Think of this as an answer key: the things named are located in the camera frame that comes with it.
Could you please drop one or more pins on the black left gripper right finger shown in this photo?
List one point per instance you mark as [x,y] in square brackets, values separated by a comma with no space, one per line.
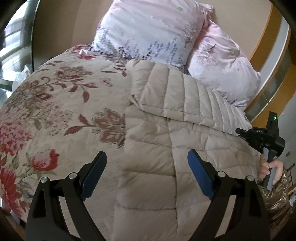
[236,210]

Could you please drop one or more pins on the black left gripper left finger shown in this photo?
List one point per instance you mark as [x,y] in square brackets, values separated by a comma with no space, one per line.
[46,219]

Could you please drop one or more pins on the beige quilted down jacket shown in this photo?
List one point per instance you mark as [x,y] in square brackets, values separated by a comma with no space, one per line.
[171,113]

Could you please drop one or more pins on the person's right hand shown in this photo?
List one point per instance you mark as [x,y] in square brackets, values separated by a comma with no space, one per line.
[264,166]

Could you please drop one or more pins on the shiny gold jacket sleeve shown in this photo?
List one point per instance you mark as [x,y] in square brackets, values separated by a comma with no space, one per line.
[276,202]

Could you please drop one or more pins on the pink tree print pillow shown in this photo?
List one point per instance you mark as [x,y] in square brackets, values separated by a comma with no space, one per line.
[219,63]

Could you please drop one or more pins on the floral bed quilt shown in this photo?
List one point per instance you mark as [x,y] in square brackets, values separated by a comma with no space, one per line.
[57,120]

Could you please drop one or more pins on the pink lavender print pillow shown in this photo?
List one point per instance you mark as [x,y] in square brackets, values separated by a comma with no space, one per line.
[159,31]

